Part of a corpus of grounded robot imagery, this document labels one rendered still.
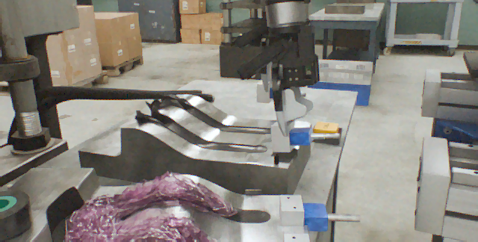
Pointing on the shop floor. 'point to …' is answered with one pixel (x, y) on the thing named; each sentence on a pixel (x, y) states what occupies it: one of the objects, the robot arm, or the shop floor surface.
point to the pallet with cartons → (119, 42)
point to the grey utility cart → (449, 41)
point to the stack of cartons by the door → (199, 22)
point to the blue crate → (346, 90)
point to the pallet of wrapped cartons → (75, 54)
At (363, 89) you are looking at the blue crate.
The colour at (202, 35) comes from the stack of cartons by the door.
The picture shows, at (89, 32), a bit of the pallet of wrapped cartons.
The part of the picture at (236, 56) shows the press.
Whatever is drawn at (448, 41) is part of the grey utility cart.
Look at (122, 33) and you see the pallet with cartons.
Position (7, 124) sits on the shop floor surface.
